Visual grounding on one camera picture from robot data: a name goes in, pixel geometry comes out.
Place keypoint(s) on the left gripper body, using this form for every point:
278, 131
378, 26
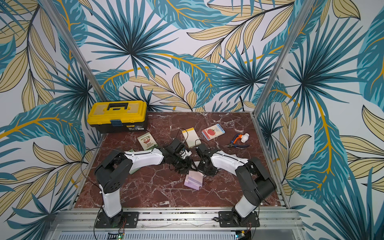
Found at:
182, 164

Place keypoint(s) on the blue orange pliers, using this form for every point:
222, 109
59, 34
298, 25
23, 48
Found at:
236, 143

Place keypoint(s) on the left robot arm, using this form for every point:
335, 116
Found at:
112, 173

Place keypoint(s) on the red apple memo pad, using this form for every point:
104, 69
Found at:
213, 132

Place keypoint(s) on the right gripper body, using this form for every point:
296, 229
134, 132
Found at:
202, 163

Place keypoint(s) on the aluminium front rail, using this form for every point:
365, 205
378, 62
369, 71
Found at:
203, 223

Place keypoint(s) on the yellow black toolbox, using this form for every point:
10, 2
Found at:
117, 117

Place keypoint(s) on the green red lucky memo pad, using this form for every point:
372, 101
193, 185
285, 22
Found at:
147, 141

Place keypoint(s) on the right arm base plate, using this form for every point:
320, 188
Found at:
230, 219

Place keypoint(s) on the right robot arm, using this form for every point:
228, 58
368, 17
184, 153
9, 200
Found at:
255, 181

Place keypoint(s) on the purple flower lucky day pad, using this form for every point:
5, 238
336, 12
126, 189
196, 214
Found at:
194, 180

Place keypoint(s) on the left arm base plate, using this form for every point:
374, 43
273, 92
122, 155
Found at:
122, 220

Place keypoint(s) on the yellow top memo pad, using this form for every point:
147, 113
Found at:
191, 137

